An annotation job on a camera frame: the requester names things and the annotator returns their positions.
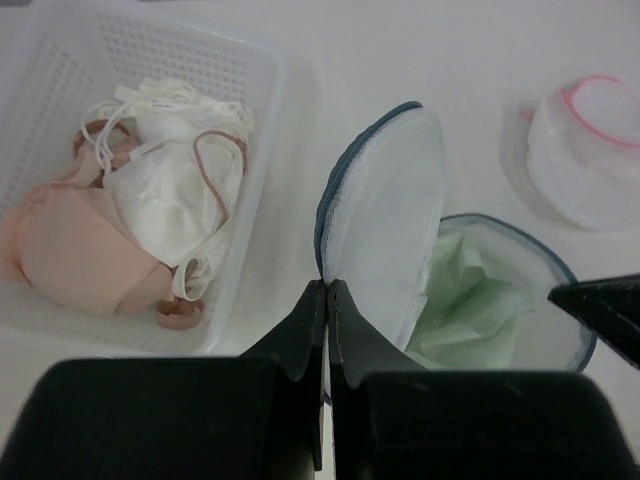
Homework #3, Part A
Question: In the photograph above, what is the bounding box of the blue-trimmed mesh laundry bag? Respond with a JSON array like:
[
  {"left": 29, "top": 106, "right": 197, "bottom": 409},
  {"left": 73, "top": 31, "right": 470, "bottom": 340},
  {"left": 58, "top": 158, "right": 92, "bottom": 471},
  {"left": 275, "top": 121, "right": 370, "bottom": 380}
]
[{"left": 314, "top": 101, "right": 596, "bottom": 373}]

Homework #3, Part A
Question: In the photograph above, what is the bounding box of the light green bra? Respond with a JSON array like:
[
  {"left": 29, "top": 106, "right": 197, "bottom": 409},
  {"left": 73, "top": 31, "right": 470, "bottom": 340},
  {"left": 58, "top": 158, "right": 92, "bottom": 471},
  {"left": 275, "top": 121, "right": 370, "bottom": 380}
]
[{"left": 404, "top": 231, "right": 534, "bottom": 370}]

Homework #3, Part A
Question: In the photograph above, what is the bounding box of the pink-trimmed mesh laundry bag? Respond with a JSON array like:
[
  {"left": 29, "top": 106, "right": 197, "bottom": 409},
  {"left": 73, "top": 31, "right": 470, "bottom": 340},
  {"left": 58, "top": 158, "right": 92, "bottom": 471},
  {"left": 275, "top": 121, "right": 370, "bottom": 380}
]
[{"left": 499, "top": 74, "right": 639, "bottom": 232}]

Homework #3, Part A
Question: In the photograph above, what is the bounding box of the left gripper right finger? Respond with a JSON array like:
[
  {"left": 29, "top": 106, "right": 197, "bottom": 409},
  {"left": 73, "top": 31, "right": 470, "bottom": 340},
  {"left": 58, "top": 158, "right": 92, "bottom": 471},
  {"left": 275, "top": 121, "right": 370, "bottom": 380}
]
[{"left": 327, "top": 280, "right": 639, "bottom": 479}]

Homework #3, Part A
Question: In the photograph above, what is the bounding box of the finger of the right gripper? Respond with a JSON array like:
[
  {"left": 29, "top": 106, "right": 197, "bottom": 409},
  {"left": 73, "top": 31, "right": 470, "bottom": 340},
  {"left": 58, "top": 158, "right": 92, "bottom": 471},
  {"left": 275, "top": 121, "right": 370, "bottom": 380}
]
[{"left": 547, "top": 273, "right": 640, "bottom": 369}]

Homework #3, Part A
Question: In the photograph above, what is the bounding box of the white perforated plastic basket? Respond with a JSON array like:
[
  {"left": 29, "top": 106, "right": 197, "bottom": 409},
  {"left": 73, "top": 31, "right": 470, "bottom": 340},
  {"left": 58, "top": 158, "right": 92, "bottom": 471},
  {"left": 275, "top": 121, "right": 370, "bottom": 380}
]
[{"left": 1, "top": 1, "right": 287, "bottom": 357}]

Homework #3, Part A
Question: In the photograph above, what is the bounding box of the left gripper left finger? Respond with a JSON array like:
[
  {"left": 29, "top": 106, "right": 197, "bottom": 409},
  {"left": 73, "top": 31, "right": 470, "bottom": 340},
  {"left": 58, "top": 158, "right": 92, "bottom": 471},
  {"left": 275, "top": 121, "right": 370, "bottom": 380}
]
[{"left": 1, "top": 281, "right": 326, "bottom": 479}]

